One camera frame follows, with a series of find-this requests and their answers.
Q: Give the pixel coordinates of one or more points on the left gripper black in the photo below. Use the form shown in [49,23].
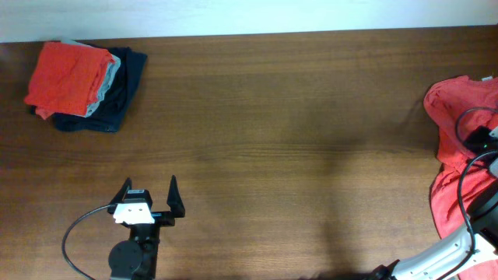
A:
[176,205]

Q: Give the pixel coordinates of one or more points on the orange-red t-shirt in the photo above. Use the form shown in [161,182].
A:
[444,103]

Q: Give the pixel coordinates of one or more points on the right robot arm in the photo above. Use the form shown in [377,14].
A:
[472,243]

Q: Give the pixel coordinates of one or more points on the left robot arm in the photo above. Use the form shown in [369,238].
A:
[136,257]

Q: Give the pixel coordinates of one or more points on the folded dark navy garment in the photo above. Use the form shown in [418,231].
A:
[110,112]

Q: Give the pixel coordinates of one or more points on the folded grey shirt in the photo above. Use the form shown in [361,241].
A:
[83,75]

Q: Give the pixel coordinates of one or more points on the folded red-orange shirt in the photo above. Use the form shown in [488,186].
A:
[41,85]

